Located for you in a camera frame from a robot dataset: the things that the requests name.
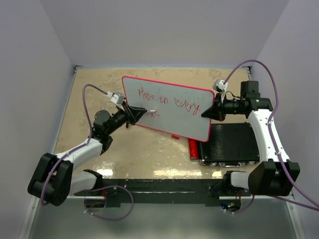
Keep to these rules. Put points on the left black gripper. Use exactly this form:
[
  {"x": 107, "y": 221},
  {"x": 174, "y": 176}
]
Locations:
[{"x": 137, "y": 113}]

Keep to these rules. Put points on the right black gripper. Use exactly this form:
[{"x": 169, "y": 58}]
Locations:
[{"x": 216, "y": 112}]

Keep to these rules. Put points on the pink framed whiteboard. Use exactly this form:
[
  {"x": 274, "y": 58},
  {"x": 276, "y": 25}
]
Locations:
[{"x": 178, "y": 107}]

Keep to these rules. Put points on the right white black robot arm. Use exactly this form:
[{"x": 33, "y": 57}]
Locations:
[{"x": 275, "y": 174}]

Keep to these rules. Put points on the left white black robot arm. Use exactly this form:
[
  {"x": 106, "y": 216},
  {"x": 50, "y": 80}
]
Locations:
[{"x": 53, "y": 179}]

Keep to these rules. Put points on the black ribbed case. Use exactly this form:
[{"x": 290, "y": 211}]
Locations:
[{"x": 229, "y": 145}]

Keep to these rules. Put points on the red glitter microphone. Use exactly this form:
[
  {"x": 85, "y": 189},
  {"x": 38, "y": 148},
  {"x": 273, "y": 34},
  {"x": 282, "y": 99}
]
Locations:
[{"x": 193, "y": 150}]

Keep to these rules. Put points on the wire whiteboard stand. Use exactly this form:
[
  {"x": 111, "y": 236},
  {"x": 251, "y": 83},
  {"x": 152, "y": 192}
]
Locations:
[{"x": 106, "y": 100}]

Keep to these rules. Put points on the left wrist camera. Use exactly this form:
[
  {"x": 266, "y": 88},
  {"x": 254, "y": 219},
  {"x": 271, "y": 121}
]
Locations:
[{"x": 116, "y": 97}]

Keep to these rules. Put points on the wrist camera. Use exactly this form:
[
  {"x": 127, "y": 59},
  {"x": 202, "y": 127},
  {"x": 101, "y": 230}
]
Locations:
[
  {"x": 220, "y": 86},
  {"x": 116, "y": 97}
]

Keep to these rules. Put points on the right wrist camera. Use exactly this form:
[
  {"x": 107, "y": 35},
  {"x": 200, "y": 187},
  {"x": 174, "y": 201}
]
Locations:
[{"x": 220, "y": 86}]

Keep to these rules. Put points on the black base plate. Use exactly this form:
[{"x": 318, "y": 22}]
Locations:
[{"x": 169, "y": 191}]

